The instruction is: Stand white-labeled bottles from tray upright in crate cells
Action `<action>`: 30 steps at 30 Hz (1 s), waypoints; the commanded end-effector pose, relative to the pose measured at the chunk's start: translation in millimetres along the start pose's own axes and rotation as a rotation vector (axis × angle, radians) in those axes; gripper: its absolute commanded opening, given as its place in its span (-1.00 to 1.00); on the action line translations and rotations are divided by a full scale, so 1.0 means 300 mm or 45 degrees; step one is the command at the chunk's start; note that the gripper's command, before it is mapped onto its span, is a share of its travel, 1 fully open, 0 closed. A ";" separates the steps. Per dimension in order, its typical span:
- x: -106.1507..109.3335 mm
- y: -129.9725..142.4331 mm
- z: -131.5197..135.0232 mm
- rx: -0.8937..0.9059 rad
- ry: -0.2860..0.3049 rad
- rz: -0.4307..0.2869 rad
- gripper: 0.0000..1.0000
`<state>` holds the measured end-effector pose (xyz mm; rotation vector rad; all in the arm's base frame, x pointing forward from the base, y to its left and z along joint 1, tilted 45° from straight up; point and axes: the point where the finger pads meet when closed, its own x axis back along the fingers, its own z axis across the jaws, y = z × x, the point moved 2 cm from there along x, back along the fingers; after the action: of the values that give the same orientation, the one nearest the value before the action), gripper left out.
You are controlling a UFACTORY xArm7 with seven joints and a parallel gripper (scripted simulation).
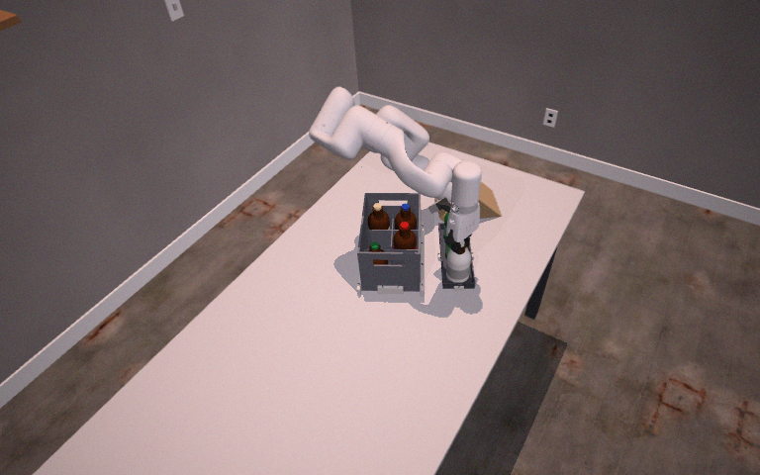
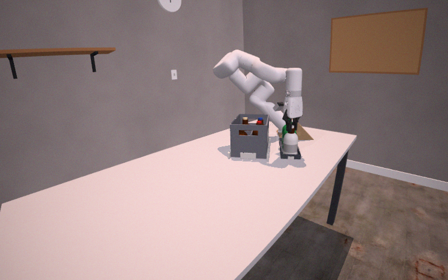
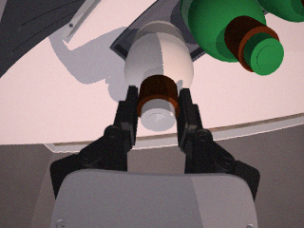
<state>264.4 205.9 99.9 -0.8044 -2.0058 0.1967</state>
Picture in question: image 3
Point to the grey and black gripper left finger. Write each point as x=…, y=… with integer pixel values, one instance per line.
x=108, y=152

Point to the dark grey tray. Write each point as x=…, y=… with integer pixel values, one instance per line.
x=164, y=10

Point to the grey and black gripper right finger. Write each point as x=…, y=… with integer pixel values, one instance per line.
x=203, y=155

